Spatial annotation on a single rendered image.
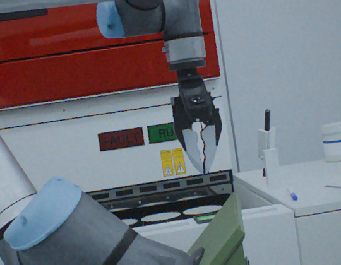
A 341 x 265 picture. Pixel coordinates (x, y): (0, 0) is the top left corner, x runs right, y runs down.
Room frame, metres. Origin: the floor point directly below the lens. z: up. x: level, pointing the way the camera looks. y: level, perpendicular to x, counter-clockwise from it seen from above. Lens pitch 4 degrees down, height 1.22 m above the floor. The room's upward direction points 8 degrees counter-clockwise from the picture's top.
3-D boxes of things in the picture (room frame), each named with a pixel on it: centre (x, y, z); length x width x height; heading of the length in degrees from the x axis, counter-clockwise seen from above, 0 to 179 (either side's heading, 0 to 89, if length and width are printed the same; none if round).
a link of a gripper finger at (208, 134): (1.44, -0.07, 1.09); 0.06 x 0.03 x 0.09; 6
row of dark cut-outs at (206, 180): (1.98, 0.08, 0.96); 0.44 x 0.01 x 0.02; 95
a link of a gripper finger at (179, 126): (1.41, -0.03, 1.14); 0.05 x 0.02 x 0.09; 96
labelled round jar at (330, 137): (1.96, -0.43, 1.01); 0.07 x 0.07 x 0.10
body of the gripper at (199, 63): (1.44, -0.05, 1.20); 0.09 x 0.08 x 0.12; 6
